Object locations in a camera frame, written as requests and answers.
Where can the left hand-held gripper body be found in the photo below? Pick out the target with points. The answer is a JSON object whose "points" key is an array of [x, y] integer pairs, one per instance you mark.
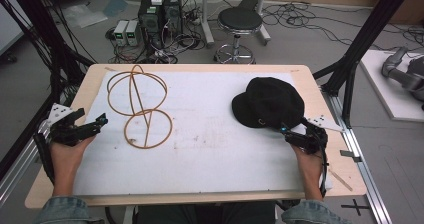
{"points": [[61, 130]]}

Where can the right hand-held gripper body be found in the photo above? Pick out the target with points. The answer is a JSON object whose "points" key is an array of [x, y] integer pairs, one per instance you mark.
{"points": [[315, 137]]}

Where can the black hat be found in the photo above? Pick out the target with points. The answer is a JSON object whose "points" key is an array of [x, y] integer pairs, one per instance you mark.
{"points": [[268, 102]]}

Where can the person's left hand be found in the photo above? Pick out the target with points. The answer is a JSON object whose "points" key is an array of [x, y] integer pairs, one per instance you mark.
{"points": [[66, 155]]}

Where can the person's right hand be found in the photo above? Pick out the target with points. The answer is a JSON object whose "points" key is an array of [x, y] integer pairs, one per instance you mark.
{"points": [[308, 165]]}

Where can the white cloth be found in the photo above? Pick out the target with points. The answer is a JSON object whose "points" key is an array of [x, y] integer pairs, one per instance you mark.
{"points": [[328, 183]]}

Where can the thin wooden stick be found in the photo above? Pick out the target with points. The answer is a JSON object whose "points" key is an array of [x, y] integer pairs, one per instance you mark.
{"points": [[340, 180]]}

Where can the white board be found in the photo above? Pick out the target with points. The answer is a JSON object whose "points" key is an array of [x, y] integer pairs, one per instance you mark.
{"points": [[390, 90]]}

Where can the grey power supply unit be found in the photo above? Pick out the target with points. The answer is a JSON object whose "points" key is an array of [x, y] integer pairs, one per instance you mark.
{"points": [[132, 33], [120, 33]]}

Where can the white foam mat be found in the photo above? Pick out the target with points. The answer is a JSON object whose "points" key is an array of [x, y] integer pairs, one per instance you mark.
{"points": [[193, 140]]}

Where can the black round stool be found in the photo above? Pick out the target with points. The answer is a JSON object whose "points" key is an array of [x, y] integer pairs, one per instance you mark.
{"points": [[239, 30]]}

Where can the person's dark trousers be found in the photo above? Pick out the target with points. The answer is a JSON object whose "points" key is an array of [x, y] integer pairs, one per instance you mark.
{"points": [[206, 214]]}

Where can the black computer tower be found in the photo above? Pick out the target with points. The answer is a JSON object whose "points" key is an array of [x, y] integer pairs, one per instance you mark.
{"points": [[150, 20], [173, 12]]}

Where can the white desk leg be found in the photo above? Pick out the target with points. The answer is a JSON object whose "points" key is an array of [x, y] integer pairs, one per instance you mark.
{"points": [[206, 17]]}

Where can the aluminium rail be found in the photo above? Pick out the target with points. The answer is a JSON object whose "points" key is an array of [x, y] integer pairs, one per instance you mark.
{"points": [[358, 154], [18, 174]]}

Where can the black metal frame post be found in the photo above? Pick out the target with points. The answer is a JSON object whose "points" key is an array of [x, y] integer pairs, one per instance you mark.
{"points": [[363, 40], [43, 40]]}

